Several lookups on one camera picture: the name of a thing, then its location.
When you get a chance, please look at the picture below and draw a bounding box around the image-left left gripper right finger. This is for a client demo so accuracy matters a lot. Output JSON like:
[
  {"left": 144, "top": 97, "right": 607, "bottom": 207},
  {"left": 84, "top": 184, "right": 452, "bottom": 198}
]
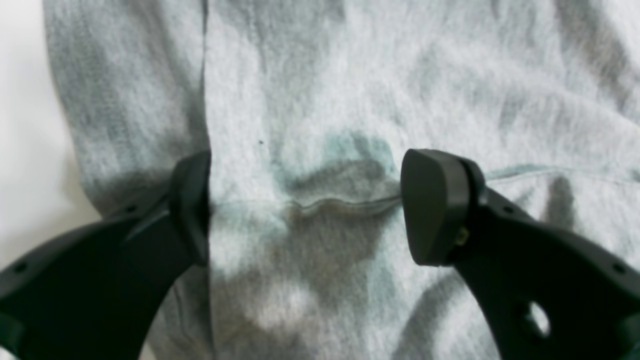
[{"left": 400, "top": 149, "right": 640, "bottom": 360}]

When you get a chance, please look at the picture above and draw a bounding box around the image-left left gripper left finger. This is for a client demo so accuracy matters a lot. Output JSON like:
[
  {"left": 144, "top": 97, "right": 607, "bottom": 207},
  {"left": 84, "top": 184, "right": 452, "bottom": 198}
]
[{"left": 0, "top": 150, "right": 211, "bottom": 360}]

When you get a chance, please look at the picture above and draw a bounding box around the grey t-shirt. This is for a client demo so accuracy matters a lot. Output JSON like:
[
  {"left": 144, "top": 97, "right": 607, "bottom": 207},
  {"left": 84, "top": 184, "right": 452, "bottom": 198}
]
[{"left": 43, "top": 0, "right": 640, "bottom": 360}]

